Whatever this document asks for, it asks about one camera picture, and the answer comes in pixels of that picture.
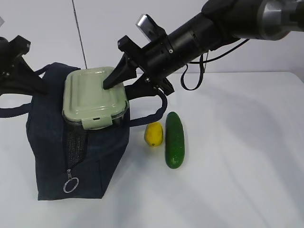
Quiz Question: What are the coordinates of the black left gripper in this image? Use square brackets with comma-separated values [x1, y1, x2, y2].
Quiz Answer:
[0, 35, 48, 95]

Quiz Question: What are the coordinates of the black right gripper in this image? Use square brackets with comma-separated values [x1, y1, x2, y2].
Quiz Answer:
[103, 36, 174, 100]

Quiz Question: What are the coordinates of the yellow lemon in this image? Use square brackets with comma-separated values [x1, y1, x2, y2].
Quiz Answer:
[144, 122, 163, 147]

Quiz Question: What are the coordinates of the green lidded glass container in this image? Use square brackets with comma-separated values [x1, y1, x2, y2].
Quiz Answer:
[62, 66, 129, 130]

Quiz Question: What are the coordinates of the green cucumber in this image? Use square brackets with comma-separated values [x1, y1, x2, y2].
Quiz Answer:
[165, 112, 185, 169]

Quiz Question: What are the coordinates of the dark navy lunch bag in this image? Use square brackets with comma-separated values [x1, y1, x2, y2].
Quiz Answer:
[0, 63, 168, 201]

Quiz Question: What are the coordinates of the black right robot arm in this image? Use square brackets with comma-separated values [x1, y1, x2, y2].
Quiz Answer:
[103, 0, 304, 99]

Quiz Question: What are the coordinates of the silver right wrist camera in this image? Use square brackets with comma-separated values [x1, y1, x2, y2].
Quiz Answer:
[136, 14, 167, 41]

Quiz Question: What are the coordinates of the silver zipper pull ring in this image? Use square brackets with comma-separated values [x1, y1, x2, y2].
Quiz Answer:
[62, 169, 79, 194]

